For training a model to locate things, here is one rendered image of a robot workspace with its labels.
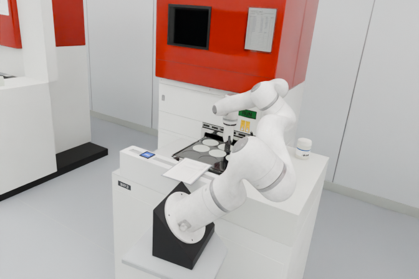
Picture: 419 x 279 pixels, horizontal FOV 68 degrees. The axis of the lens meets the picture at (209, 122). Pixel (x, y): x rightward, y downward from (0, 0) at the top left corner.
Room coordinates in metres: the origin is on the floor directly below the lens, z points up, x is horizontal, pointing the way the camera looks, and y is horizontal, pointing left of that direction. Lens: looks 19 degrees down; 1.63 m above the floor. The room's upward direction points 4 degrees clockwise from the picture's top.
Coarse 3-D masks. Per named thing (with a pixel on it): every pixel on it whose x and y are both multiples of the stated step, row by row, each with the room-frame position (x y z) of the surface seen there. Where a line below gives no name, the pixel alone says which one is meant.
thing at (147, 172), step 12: (120, 156) 1.39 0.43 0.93; (132, 156) 1.36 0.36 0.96; (156, 156) 1.37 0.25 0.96; (120, 168) 1.40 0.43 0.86; (132, 168) 1.36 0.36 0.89; (144, 168) 1.32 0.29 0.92; (156, 168) 1.28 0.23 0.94; (168, 168) 1.26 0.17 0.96; (132, 180) 1.36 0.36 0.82; (144, 180) 1.32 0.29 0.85; (156, 180) 1.28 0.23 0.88; (168, 180) 1.25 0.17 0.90; (204, 180) 1.18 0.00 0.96; (168, 192) 1.25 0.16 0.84; (192, 192) 1.19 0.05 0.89
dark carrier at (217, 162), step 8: (232, 144) 1.73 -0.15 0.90; (184, 152) 1.57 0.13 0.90; (192, 152) 1.58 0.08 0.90; (200, 152) 1.59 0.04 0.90; (208, 152) 1.60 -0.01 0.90; (200, 160) 1.49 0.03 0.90; (208, 160) 1.50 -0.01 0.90; (216, 160) 1.50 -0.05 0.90; (224, 160) 1.51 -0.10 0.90; (216, 168) 1.41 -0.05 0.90; (224, 168) 1.42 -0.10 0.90
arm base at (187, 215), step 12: (180, 192) 1.00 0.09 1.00; (204, 192) 0.88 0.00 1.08; (168, 204) 0.92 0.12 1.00; (180, 204) 0.92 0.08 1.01; (192, 204) 0.88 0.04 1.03; (204, 204) 0.86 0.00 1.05; (168, 216) 0.88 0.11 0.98; (180, 216) 0.89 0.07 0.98; (192, 216) 0.87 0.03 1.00; (204, 216) 0.85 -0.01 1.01; (216, 216) 0.85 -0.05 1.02; (180, 228) 0.86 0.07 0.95; (192, 228) 0.87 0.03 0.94; (204, 228) 0.95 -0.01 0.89; (192, 240) 0.87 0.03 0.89
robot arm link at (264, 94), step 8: (272, 80) 1.36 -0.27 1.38; (280, 80) 1.34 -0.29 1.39; (256, 88) 1.19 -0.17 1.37; (264, 88) 1.18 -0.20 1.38; (272, 88) 1.20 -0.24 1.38; (280, 88) 1.27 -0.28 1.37; (288, 88) 1.32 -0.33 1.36; (256, 96) 1.18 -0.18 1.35; (264, 96) 1.17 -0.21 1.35; (272, 96) 1.18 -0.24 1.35; (256, 104) 1.19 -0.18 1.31; (264, 104) 1.17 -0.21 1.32; (272, 104) 1.17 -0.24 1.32
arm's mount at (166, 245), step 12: (156, 216) 0.86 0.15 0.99; (156, 228) 0.86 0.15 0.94; (168, 228) 0.85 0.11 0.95; (156, 240) 0.86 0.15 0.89; (168, 240) 0.85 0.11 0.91; (180, 240) 0.85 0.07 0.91; (204, 240) 0.92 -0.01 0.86; (156, 252) 0.86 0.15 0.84; (168, 252) 0.85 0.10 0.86; (180, 252) 0.83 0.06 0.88; (192, 252) 0.84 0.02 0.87; (180, 264) 0.83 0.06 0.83; (192, 264) 0.82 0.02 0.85
